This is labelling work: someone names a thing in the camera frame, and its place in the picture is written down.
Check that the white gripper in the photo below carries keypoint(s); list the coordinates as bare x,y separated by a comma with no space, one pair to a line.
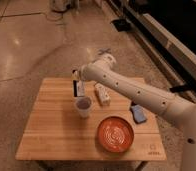
76,75

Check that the black and white eraser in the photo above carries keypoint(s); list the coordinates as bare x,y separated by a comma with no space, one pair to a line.
78,88

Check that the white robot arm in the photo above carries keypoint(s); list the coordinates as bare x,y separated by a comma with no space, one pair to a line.
178,111

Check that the white carton box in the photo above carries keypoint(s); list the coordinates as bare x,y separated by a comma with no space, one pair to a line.
102,94

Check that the wooden table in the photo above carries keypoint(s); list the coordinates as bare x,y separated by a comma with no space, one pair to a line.
55,131

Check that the white machine base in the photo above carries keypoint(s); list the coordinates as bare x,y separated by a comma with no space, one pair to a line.
61,6

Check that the orange patterned bowl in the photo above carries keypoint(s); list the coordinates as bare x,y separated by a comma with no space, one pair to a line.
115,134

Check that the blue sponge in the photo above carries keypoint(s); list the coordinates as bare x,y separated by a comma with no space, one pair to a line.
138,114

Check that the long metal rail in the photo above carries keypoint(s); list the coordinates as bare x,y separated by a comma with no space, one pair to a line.
170,26

